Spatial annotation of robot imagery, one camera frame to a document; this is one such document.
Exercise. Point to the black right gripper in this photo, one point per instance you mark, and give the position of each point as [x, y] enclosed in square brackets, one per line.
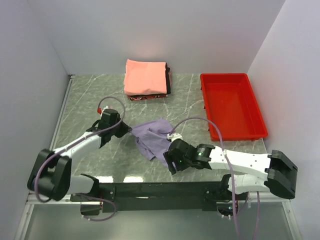
[171, 158]

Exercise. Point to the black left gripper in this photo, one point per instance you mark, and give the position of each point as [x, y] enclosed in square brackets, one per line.
[125, 129]

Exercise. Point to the lavender t-shirt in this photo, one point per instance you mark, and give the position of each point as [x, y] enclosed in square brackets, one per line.
[151, 139]

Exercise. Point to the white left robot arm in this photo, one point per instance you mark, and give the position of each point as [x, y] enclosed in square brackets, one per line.
[51, 172]

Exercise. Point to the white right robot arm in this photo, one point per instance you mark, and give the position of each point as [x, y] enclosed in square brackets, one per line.
[249, 172]

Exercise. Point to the red patterned folded t-shirt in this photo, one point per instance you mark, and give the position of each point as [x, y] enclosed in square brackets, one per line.
[146, 97]

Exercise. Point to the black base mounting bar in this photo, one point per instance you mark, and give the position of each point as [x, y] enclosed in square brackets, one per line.
[156, 196]

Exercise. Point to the red plastic bin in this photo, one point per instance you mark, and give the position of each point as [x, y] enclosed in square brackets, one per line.
[230, 103]

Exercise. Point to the dusty pink folded t-shirt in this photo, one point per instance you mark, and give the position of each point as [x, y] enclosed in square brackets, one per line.
[170, 77]

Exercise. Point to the black folded t-shirt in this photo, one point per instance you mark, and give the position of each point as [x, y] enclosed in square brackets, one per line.
[168, 80]

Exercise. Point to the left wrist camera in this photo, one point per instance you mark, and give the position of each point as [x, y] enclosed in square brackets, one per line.
[106, 109]

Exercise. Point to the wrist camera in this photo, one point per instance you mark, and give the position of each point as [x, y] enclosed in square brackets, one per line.
[106, 109]
[174, 136]

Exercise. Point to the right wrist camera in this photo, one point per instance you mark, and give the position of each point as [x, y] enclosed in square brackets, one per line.
[174, 136]

